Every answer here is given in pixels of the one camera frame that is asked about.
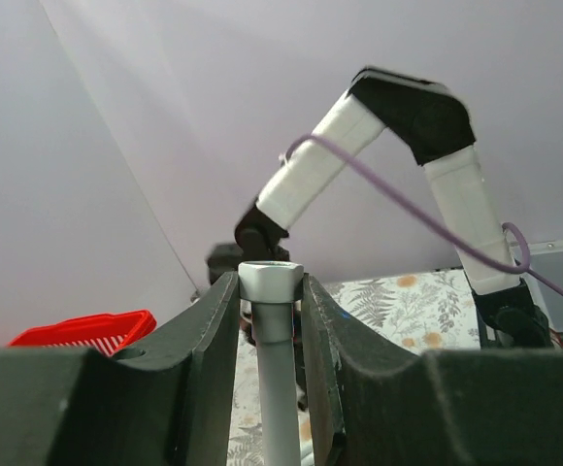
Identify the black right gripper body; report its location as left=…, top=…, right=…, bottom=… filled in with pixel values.
left=206, top=243, right=290, bottom=285

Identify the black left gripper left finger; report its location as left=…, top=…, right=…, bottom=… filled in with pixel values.
left=0, top=273, right=240, bottom=465

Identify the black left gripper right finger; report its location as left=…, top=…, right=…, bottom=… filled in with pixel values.
left=301, top=277, right=563, bottom=465

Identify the white shower hose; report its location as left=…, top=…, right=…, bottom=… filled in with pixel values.
left=237, top=259, right=312, bottom=466

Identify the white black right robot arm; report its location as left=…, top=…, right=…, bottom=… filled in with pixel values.
left=207, top=66, right=563, bottom=465

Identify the red plastic basket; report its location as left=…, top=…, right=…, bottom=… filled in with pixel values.
left=9, top=310, right=157, bottom=356

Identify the floral patterned mat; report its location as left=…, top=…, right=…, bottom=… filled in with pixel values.
left=226, top=270, right=480, bottom=466

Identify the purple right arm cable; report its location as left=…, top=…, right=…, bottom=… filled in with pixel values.
left=281, top=133, right=563, bottom=321

